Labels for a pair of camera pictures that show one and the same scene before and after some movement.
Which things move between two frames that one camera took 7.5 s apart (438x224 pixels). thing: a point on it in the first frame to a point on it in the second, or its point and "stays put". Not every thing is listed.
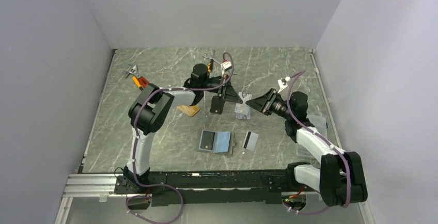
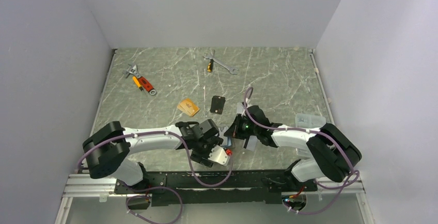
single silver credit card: [250, 140] stays put
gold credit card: [189, 110] stays put
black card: [217, 104] stays put
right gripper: [264, 103] to [234, 129]
